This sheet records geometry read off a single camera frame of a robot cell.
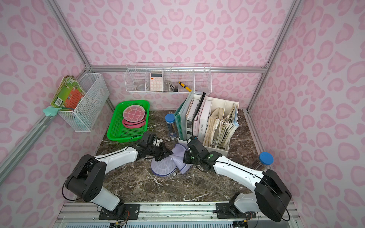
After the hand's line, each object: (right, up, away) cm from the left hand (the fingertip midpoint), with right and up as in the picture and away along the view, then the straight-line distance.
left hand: (173, 149), depth 86 cm
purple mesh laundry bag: (-3, -10, +2) cm, 11 cm away
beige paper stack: (+30, +16, -7) cm, 34 cm away
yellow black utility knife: (+7, +41, +12) cm, 43 cm away
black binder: (+14, +25, -2) cm, 29 cm away
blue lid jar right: (+47, -2, -15) cm, 50 cm away
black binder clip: (+1, +37, +5) cm, 38 cm away
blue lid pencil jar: (-2, +18, +2) cm, 19 cm away
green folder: (+5, +20, -11) cm, 23 cm away
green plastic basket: (-44, +10, +20) cm, 50 cm away
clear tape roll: (-23, +40, +10) cm, 47 cm away
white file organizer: (+34, +27, +5) cm, 44 cm away
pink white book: (+16, +18, -5) cm, 25 cm away
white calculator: (-12, +44, +9) cm, 46 cm away
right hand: (+6, -3, -4) cm, 8 cm away
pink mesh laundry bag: (-33, +21, +27) cm, 48 cm away
